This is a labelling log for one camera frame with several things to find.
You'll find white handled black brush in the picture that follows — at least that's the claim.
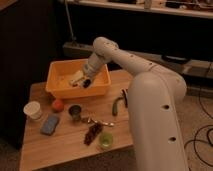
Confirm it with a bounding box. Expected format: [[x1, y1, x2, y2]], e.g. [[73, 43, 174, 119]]
[[80, 78, 91, 88]]

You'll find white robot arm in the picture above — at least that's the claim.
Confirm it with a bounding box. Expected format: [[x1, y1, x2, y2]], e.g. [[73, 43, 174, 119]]
[[69, 37, 189, 171]]

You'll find orange plastic tray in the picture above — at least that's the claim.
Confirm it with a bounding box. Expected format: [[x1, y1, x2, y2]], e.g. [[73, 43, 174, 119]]
[[46, 59, 111, 99]]

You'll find small metal can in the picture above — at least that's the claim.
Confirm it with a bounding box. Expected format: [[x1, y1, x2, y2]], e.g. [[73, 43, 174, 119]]
[[68, 105, 81, 121]]

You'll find orange round fruit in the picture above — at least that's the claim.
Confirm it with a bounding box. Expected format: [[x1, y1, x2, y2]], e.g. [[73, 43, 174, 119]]
[[51, 99, 64, 112]]

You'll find metal clip tool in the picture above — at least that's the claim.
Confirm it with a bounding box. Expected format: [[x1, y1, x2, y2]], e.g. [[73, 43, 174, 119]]
[[81, 117, 114, 127]]

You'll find green cucumber toy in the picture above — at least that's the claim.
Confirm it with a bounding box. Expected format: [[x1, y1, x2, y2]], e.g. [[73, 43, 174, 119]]
[[112, 97, 123, 116]]

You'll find brown striped block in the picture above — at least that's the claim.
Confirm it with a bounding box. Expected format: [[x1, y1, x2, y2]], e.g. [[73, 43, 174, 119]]
[[122, 89, 128, 108]]

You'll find dark red grape bunch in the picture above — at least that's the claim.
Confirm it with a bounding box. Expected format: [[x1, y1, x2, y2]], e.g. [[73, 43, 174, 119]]
[[84, 123, 103, 145]]

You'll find blue sponge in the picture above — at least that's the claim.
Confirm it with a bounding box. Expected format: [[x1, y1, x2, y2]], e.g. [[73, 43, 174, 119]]
[[40, 114, 60, 136]]

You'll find white paper cup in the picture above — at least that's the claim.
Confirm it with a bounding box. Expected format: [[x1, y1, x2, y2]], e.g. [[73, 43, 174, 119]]
[[23, 101, 42, 120]]

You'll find wooden table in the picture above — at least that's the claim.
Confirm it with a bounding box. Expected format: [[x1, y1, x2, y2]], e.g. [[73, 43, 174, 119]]
[[20, 70, 132, 171]]

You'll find grey shelf rail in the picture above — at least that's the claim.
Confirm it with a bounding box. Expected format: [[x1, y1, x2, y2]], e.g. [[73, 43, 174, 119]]
[[63, 42, 213, 79]]

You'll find black cable on floor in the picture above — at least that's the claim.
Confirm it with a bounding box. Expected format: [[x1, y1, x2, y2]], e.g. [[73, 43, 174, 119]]
[[183, 63, 213, 171]]

